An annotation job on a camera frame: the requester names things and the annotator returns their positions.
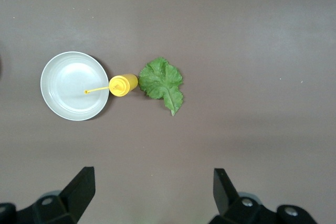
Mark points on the yellow mustard squeeze bottle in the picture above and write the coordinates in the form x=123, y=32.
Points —
x=123, y=85

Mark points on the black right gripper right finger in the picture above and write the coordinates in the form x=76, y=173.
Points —
x=225, y=197

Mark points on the green lettuce leaf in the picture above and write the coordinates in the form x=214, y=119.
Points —
x=162, y=82

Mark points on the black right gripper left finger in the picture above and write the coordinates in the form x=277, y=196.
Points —
x=74, y=195

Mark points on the white plate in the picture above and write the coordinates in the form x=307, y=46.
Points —
x=71, y=85

